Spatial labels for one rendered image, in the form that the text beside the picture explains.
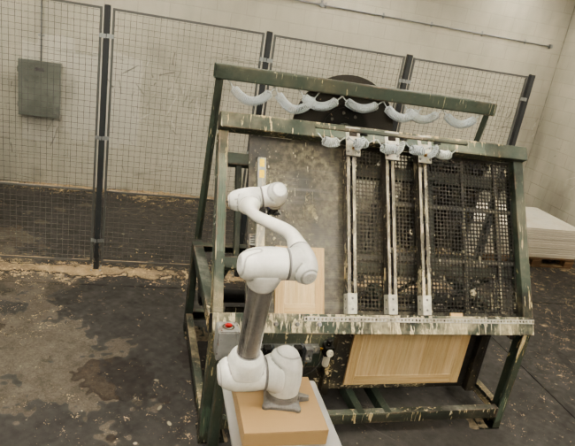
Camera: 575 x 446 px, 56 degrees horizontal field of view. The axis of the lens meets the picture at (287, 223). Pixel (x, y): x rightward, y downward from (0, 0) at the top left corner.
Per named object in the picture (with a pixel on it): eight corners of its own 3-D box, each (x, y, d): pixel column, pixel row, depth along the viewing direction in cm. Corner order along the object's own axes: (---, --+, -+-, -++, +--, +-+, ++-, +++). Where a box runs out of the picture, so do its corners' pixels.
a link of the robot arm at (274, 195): (283, 187, 275) (257, 189, 273) (287, 177, 260) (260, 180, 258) (287, 207, 273) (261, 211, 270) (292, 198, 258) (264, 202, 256)
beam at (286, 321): (208, 333, 319) (210, 334, 309) (209, 312, 321) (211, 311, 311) (524, 334, 381) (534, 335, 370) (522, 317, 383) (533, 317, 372)
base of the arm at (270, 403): (309, 414, 252) (310, 404, 250) (261, 410, 250) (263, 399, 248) (306, 388, 269) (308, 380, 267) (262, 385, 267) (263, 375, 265)
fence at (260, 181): (253, 312, 323) (255, 312, 319) (256, 158, 340) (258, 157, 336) (261, 312, 324) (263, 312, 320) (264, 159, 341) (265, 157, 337)
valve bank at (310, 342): (254, 382, 311) (259, 346, 303) (249, 367, 324) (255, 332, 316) (335, 380, 325) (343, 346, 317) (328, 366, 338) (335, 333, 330)
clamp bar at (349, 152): (341, 313, 338) (356, 313, 315) (340, 131, 359) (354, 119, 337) (356, 313, 341) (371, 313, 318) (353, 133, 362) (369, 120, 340)
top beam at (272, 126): (217, 131, 335) (219, 126, 326) (218, 116, 337) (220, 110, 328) (518, 164, 397) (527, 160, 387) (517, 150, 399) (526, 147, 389)
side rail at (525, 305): (512, 317, 381) (523, 317, 370) (502, 165, 400) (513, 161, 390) (522, 317, 383) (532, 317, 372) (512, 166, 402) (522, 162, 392)
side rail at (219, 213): (210, 312, 321) (212, 311, 311) (216, 134, 341) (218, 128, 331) (219, 312, 323) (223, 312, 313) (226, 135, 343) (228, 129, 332)
